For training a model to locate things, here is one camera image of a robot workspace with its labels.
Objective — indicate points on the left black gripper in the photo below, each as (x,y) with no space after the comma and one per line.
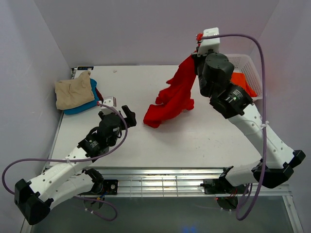
(121,116)

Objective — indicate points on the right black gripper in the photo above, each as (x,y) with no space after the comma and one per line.
(195,57)

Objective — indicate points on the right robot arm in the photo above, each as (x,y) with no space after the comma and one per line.
(277,161)

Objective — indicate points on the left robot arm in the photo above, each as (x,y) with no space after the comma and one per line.
(71,176)

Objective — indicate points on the orange t shirt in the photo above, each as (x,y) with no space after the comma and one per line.
(240,80)

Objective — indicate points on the white plastic basket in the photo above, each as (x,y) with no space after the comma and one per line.
(244,64)

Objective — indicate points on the dark red folded t shirt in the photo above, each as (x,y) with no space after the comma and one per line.
(99,95)

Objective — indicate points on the beige folded t shirt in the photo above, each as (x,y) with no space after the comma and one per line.
(74,93)

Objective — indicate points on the blue label sticker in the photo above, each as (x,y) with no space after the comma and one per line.
(85,68)

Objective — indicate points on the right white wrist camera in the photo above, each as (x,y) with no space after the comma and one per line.
(204,45)

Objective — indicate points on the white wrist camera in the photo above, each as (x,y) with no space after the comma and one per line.
(204,45)
(107,105)

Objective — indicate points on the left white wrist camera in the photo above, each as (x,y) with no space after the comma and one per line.
(107,105)

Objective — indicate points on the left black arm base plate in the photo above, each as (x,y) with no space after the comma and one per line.
(109,187)

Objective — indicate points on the aluminium frame rail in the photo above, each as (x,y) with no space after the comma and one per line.
(159,182)

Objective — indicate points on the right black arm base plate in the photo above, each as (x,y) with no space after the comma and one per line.
(218,186)

